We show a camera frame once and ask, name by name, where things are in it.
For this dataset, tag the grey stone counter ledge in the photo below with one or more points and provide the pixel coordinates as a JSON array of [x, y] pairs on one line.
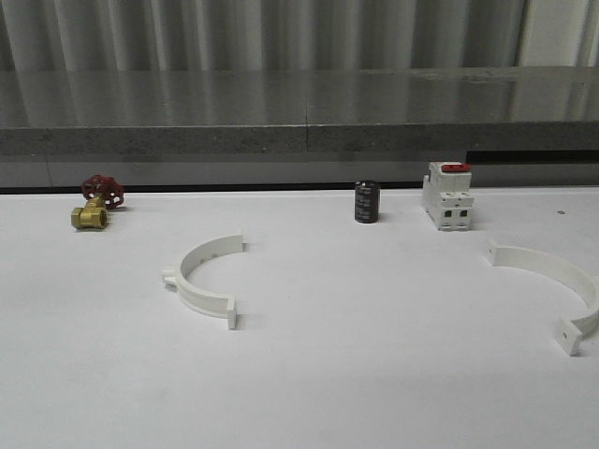
[[159, 130]]

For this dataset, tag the white circuit breaker red switch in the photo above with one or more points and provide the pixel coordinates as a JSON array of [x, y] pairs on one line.
[[446, 197]]

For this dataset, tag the brass valve red handwheel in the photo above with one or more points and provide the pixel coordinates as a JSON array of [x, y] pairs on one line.
[[102, 194]]

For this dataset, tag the white pleated curtain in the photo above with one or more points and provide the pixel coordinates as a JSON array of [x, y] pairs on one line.
[[295, 35]]

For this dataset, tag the black cylindrical capacitor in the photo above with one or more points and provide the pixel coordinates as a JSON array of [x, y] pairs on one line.
[[367, 200]]

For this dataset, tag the white half clamp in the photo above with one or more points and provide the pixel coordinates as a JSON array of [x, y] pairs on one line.
[[216, 305], [569, 331]]

